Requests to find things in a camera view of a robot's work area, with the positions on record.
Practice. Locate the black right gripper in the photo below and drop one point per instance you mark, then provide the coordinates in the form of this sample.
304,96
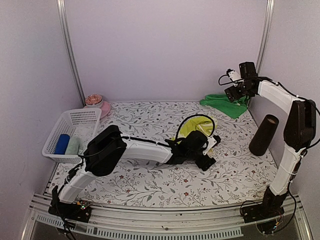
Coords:
235,95

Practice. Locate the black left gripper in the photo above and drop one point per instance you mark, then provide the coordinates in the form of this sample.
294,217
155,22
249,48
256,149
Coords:
207,163

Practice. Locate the yellow-green crocodile towel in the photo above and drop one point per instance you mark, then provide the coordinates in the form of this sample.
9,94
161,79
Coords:
203,123

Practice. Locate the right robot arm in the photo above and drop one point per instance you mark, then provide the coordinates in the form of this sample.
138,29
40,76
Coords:
299,131

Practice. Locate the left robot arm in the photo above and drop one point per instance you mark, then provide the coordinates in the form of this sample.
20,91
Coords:
109,147

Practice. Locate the green microfiber towel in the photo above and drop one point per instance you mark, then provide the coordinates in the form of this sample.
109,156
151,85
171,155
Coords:
221,102

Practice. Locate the dark brown cylinder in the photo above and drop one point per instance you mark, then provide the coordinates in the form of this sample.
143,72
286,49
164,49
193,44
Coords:
264,135

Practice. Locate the pink plate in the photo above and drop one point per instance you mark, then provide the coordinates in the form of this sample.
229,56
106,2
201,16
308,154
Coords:
103,105

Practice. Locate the white plastic basket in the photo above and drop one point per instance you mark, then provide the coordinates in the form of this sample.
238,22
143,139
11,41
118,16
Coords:
82,123

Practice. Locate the light green rolled towel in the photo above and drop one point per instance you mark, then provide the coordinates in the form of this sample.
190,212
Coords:
74,146

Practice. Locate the blue rolled towel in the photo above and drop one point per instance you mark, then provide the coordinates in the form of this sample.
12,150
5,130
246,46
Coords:
62,144

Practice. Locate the aluminium front rail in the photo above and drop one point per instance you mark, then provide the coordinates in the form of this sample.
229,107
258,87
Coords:
116,222

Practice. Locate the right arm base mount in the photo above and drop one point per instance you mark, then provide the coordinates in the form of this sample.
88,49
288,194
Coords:
252,211

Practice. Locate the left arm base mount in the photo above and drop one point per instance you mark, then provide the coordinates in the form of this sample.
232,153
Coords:
80,211

